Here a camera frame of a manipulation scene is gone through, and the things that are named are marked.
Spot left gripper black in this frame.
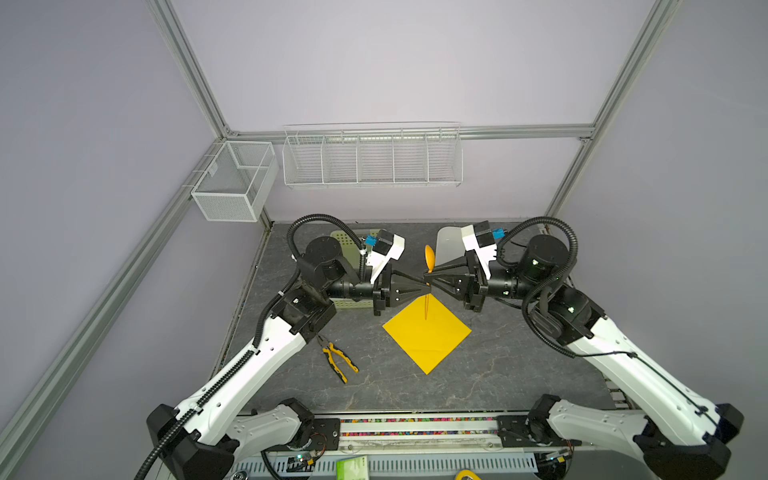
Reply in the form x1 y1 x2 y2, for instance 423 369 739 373
324 263 430 317

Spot orange wooden spoon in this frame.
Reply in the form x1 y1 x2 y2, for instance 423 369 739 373
424 245 436 320

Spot green perforated plastic basket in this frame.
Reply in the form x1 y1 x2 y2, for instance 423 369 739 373
327 227 383 310

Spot yellow paper napkin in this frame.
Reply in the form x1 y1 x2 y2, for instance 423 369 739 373
383 294 472 375

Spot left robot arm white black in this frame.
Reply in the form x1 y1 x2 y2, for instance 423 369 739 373
135 213 429 479

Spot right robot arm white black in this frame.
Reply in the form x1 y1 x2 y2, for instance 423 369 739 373
424 216 744 479

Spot white oval plastic tub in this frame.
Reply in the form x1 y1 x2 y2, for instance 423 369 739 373
435 226 475 265

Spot yellow black pliers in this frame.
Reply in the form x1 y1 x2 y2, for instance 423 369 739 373
316 334 359 384

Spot green white small box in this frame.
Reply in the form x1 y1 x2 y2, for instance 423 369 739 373
335 456 370 480

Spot small white mesh basket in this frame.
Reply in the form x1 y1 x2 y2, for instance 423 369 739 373
192 141 279 223

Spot yellow tape measure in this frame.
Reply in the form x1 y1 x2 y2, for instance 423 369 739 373
455 470 480 480

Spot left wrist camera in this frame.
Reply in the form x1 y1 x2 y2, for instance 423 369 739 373
364 230 405 284

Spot long white wire shelf basket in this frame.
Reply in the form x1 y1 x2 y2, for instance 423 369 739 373
283 122 464 188

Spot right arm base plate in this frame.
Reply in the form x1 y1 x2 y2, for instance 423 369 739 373
496 413 583 448

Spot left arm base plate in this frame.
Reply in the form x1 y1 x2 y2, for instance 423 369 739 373
282 417 341 451

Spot aluminium frame rail base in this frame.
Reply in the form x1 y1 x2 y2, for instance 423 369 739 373
223 412 612 479

